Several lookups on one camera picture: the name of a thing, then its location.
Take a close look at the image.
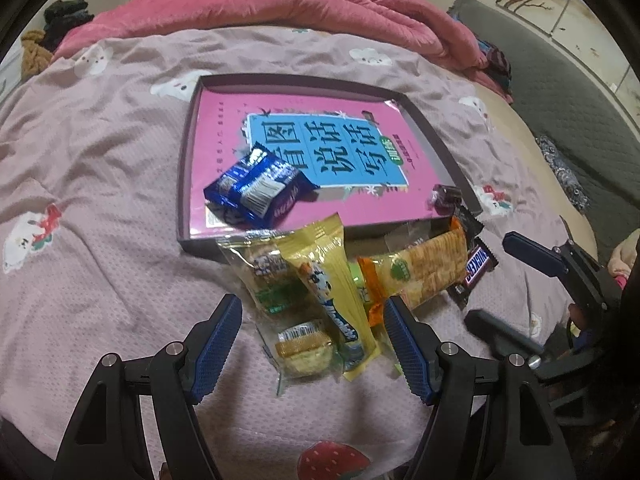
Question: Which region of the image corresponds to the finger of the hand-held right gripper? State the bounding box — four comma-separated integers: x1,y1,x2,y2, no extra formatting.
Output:
502,231,608,311
464,309,549,372

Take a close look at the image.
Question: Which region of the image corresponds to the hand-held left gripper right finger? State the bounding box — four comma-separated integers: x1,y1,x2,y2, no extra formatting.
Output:
382,296,591,480

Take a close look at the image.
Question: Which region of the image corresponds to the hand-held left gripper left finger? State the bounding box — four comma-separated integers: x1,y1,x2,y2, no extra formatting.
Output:
52,294,244,480

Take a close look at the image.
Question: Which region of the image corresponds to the dark triangular snack packet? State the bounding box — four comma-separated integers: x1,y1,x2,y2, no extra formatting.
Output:
452,204,483,251

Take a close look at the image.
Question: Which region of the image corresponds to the orange cracker packet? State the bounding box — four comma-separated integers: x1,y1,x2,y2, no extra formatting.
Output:
356,217,468,331

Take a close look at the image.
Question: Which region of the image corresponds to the clear pastry packet green label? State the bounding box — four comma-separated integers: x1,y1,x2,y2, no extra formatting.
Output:
216,230,306,321

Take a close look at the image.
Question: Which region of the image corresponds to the long yellow snack packet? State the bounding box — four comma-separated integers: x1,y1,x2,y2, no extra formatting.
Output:
295,212,383,381

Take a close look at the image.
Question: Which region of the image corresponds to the blue snack packet white label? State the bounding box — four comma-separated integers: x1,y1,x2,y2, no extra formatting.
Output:
239,157,321,228

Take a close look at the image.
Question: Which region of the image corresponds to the dark shallow tray box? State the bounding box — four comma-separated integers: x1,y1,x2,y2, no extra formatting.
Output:
176,74,483,263

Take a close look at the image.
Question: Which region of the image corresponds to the brown chocolate bar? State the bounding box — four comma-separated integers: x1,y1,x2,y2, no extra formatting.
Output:
447,236,501,311

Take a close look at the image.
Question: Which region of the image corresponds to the small round cake clear packet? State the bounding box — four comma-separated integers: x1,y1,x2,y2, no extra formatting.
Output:
257,317,346,396

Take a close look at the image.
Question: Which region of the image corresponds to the green snack packet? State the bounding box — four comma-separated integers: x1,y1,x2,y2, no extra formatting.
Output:
348,259,375,306

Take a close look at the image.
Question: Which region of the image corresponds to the grey patterned cloth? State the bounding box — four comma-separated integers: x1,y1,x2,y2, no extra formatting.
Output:
536,135,592,216

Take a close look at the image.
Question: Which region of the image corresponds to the dark wrapped candy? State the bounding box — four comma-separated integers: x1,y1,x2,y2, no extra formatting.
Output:
431,185,465,211

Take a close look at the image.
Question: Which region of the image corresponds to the pink book with blue label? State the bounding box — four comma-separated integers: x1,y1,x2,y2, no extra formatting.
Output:
189,87,453,238

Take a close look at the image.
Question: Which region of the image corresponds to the grey quilted headboard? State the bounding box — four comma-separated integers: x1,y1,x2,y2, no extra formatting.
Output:
447,0,640,271

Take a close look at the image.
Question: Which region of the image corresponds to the colourful striped cloth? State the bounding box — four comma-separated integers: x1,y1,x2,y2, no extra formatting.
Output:
477,37,513,103

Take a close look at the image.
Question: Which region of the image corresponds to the mauve printed bed sheet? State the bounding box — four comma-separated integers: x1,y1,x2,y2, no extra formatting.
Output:
0,25,591,480

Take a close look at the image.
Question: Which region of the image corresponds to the pink fleece blanket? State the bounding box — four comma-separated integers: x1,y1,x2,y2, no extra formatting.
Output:
50,0,513,106

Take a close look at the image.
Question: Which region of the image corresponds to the brown knitted cloth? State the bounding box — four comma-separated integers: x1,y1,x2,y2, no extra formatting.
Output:
20,30,56,81

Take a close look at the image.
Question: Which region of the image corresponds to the dark clothes pile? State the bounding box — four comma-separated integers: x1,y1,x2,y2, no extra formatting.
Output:
42,0,96,53

